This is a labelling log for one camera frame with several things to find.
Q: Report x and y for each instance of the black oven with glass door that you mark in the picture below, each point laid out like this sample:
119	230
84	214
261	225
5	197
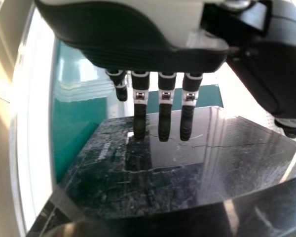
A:
187	185

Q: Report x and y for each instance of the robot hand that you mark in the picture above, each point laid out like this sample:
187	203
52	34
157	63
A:
143	32

